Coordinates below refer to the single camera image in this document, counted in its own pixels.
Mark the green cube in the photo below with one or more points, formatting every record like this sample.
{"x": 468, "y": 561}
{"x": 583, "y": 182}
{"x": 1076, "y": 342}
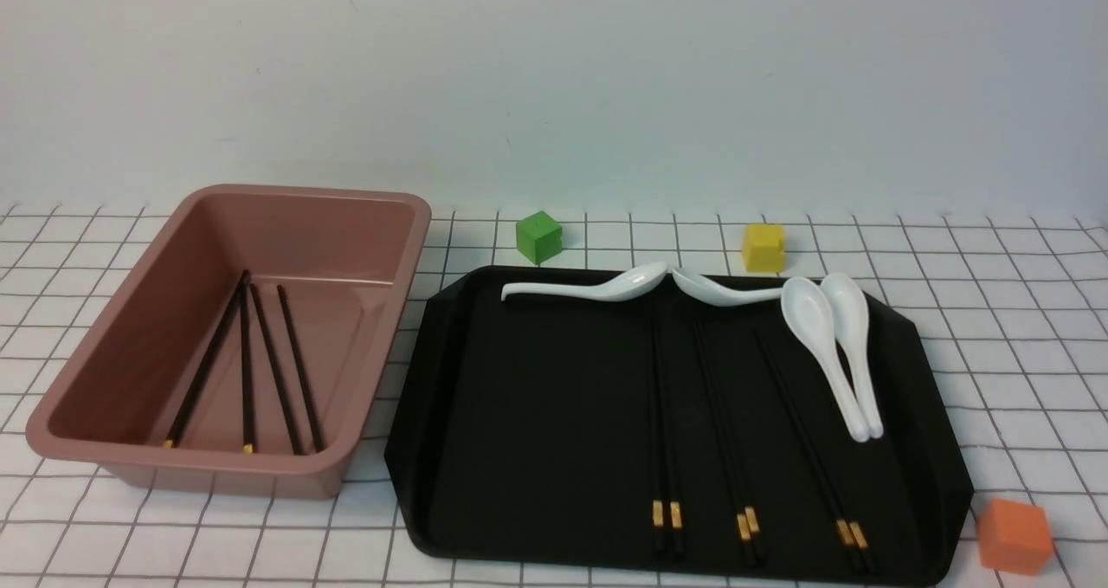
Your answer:
{"x": 539, "y": 237}

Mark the white spoon far left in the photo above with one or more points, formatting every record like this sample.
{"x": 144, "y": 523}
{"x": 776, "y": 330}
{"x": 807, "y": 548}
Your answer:
{"x": 628, "y": 285}

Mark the white spoon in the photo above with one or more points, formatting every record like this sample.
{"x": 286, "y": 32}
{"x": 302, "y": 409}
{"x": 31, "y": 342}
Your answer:
{"x": 850, "y": 312}
{"x": 809, "y": 317}
{"x": 699, "y": 287}
{"x": 628, "y": 285}

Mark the black plastic tray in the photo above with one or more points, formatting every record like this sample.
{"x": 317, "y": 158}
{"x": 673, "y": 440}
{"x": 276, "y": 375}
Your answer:
{"x": 522, "y": 435}

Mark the yellow cube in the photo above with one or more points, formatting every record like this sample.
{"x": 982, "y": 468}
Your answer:
{"x": 764, "y": 248}

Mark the black chopstick in bin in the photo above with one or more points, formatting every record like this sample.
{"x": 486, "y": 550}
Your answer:
{"x": 246, "y": 384}
{"x": 278, "y": 378}
{"x": 191, "y": 398}
{"x": 306, "y": 390}

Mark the white spoon far right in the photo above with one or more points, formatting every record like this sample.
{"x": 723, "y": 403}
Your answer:
{"x": 850, "y": 312}

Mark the pink plastic bin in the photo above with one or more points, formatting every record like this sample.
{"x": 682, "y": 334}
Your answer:
{"x": 347, "y": 259}

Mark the black chopstick in bin leftmost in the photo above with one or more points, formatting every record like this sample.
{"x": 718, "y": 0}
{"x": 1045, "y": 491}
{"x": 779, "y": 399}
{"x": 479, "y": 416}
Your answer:
{"x": 191, "y": 398}

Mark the orange cube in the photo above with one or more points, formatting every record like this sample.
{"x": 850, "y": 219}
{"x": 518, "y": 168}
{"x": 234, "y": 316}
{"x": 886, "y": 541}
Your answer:
{"x": 1014, "y": 537}

